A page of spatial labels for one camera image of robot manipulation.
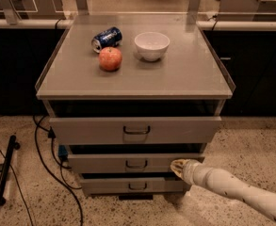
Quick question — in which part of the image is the grey drawer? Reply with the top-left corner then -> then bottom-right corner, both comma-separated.
50,117 -> 221,145
68,153 -> 204,173
81,177 -> 190,195

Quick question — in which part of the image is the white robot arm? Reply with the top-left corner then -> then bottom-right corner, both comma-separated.
170,159 -> 276,223

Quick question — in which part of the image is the grey top drawer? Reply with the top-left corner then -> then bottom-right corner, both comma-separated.
50,117 -> 221,145

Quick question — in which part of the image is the grey drawer cabinet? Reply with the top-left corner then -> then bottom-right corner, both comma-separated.
35,13 -> 236,197

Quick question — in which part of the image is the grey bottom drawer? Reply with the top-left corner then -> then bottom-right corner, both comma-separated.
81,177 -> 190,195

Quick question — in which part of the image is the white bowl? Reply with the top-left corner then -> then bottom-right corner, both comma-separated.
134,32 -> 170,61

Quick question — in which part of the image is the red apple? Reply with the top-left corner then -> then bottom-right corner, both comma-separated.
99,47 -> 122,72

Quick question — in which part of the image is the blue soda can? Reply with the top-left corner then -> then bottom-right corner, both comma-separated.
91,26 -> 122,53

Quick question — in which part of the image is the black stand leg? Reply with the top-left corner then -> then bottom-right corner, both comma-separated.
0,136 -> 20,206

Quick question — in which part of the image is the black floor cable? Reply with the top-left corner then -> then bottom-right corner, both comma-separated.
32,115 -> 85,226

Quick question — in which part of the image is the thin black cable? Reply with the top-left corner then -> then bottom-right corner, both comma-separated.
0,128 -> 37,226

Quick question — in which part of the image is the white horizontal rail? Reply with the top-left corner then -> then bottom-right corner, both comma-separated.
0,19 -> 276,31

